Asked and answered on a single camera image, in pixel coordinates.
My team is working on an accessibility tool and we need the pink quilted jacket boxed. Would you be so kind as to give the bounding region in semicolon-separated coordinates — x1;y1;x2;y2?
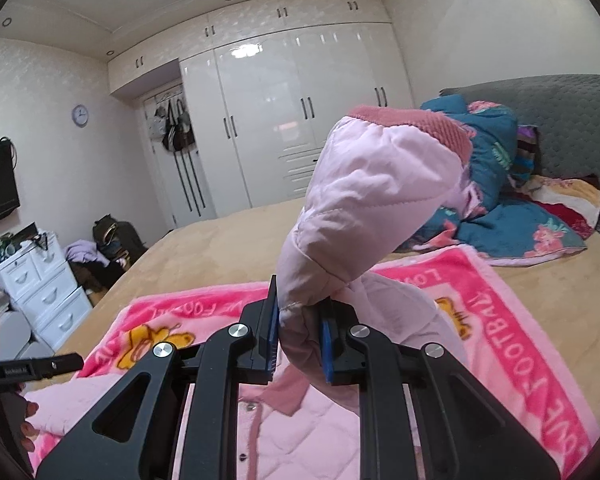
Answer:
31;106;471;479

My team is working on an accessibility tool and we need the lilac clothes pile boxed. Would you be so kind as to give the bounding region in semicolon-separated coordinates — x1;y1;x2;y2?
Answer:
65;240;110;266

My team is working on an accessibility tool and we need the white drawer chest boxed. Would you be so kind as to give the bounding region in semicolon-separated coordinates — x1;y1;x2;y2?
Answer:
0;231;93;351

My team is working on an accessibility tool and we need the pink cartoon bear blanket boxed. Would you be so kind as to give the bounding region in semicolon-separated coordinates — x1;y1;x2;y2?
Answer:
31;247;600;479

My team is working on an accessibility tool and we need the black bag on floor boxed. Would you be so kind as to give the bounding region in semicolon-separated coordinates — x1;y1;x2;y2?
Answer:
92;214;148;269

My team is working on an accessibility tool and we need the blue flamingo print quilt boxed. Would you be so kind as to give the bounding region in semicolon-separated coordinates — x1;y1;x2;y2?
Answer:
398;94;585;266

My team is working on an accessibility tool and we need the red yellow striped blanket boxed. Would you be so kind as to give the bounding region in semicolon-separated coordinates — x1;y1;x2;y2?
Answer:
517;174;600;240

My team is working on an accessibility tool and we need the white door with hanging bags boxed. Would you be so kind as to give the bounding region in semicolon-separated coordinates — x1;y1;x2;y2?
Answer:
143;84;216;228

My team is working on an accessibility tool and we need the grey padded headboard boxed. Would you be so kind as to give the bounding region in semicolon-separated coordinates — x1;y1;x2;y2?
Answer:
440;74;600;179

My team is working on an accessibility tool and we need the white glossy wardrobe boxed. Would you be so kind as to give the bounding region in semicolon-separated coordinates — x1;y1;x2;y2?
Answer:
108;0;413;226

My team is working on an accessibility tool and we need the round purple wall clock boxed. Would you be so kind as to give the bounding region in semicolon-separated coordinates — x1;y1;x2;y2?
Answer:
71;104;90;128

